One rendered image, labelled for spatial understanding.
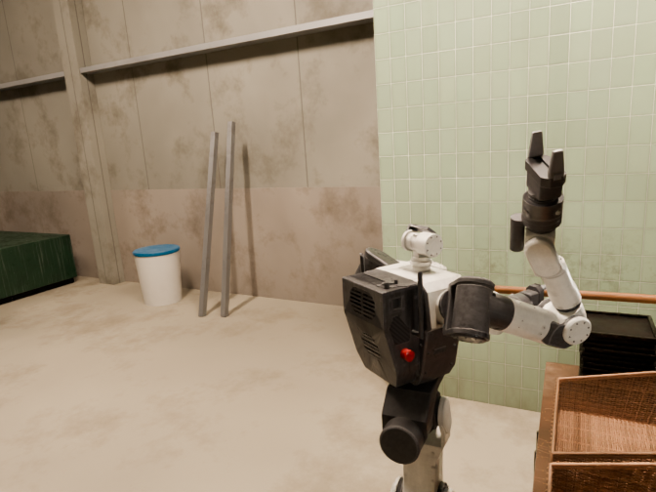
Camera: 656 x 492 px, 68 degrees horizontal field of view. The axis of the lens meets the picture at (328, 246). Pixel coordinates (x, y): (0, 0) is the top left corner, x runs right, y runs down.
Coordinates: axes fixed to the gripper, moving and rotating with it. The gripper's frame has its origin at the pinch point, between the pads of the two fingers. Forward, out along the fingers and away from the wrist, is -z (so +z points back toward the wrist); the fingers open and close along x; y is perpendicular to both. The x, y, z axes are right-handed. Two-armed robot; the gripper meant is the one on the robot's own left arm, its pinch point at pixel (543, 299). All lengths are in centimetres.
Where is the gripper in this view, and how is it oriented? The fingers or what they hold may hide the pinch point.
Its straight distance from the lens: 186.9
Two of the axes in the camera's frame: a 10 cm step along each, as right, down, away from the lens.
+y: 4.9, 1.5, -8.6
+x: 0.7, 9.8, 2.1
